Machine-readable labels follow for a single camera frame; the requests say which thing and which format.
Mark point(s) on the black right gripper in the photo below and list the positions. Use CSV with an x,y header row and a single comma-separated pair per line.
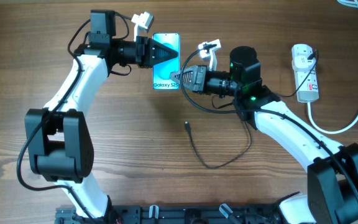
x,y
200,79

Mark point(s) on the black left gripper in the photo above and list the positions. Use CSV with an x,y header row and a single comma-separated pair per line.
x,y
148,44

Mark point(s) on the Galaxy smartphone with cyan screen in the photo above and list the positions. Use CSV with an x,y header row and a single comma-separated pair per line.
x,y
162,71

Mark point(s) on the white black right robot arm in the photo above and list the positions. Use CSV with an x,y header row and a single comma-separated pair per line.
x,y
332,168

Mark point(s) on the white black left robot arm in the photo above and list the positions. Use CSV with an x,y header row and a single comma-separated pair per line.
x,y
58,142

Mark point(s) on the white USB charger plug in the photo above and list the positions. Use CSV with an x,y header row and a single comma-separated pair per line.
x,y
301,63

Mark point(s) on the white power strip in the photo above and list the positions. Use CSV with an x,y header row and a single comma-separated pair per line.
x,y
306,83

